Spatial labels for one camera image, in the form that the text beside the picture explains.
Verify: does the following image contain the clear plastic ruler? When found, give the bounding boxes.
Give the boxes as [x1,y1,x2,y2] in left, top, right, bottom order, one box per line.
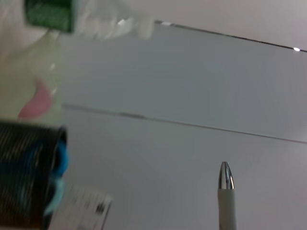
[47,185,114,230]

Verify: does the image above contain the clear water bottle green label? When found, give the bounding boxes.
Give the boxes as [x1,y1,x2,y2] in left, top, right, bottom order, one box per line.
[24,0,155,41]

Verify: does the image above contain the black mesh pen holder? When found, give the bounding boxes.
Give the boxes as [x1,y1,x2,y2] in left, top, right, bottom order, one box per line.
[0,120,70,230]

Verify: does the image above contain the blue scissors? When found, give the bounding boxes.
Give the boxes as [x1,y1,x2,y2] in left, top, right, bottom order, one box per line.
[45,140,71,216]

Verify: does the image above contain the translucent green plastic bowl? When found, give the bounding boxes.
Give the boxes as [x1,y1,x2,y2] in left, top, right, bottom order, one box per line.
[0,23,63,123]

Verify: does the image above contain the clear pen silver grip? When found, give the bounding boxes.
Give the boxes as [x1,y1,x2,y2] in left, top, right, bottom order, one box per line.
[217,161,237,230]

